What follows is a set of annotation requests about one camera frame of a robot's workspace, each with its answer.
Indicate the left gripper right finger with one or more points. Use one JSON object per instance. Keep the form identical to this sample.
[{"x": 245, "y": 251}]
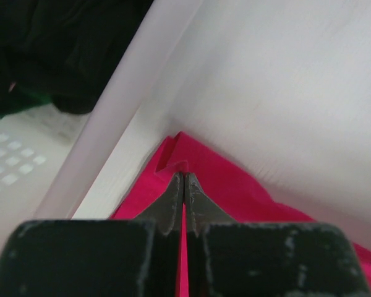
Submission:
[{"x": 200, "y": 209}]

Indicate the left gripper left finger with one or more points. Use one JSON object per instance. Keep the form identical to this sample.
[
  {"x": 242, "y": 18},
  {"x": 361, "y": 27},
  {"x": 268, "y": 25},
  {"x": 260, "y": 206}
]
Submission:
[{"x": 166, "y": 210}]

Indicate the white plastic basket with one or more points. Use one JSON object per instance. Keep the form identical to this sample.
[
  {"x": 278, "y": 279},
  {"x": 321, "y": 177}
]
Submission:
[{"x": 49, "y": 161}]

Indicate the black t shirt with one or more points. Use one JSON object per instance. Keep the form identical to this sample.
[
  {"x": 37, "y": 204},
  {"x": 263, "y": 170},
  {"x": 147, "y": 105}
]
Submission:
[{"x": 62, "y": 52}]

